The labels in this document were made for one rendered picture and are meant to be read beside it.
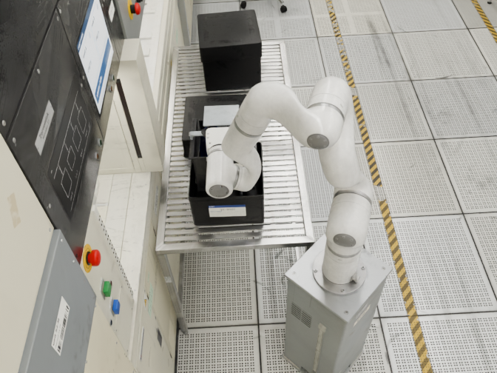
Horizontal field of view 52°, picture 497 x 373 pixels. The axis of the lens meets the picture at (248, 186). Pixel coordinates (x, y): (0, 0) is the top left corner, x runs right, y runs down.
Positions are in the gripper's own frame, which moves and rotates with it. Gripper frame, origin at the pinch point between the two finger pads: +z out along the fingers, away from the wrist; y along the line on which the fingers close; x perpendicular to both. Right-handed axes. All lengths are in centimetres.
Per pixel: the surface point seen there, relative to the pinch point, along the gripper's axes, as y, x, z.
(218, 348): -11, -117, -33
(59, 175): -28, 43, -62
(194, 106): -16, -31, 44
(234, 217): 2.0, -36.4, -14.5
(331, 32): 73, -118, 226
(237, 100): 4, -31, 47
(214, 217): -5.3, -36.0, -14.5
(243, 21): 7, -16, 86
